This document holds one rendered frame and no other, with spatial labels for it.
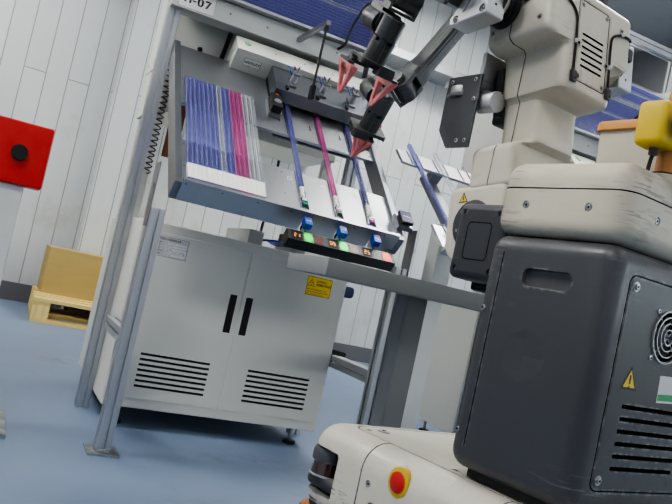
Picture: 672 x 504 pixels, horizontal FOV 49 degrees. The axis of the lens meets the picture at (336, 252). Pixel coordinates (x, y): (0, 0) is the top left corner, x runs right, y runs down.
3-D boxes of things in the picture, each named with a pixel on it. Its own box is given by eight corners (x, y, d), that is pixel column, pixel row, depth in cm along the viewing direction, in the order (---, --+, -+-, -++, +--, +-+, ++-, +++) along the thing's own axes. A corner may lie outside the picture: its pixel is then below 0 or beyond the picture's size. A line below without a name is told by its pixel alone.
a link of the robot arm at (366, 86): (405, 75, 200) (417, 96, 206) (388, 55, 207) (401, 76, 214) (367, 101, 201) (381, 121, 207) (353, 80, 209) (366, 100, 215)
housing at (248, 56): (350, 124, 271) (369, 92, 262) (223, 82, 251) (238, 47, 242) (347, 111, 276) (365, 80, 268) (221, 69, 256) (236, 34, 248)
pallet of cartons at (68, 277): (193, 335, 527) (206, 277, 529) (224, 354, 457) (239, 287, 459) (23, 305, 480) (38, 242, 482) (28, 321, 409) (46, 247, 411)
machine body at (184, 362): (311, 450, 246) (351, 266, 249) (95, 424, 217) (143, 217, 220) (250, 404, 305) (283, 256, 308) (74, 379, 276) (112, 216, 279)
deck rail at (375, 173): (394, 254, 225) (405, 240, 221) (389, 253, 224) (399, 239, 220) (355, 117, 274) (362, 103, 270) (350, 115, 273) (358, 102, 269)
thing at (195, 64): (366, 172, 250) (373, 160, 247) (175, 114, 223) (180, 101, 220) (350, 115, 273) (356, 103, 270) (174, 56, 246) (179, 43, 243)
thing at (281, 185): (392, 244, 223) (397, 237, 221) (178, 189, 196) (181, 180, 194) (380, 202, 236) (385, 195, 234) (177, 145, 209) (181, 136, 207)
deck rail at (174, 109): (175, 199, 197) (182, 182, 193) (167, 197, 196) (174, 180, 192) (174, 57, 246) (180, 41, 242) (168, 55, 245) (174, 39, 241)
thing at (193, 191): (389, 253, 224) (401, 236, 219) (175, 199, 196) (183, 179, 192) (388, 250, 225) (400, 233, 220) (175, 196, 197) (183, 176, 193)
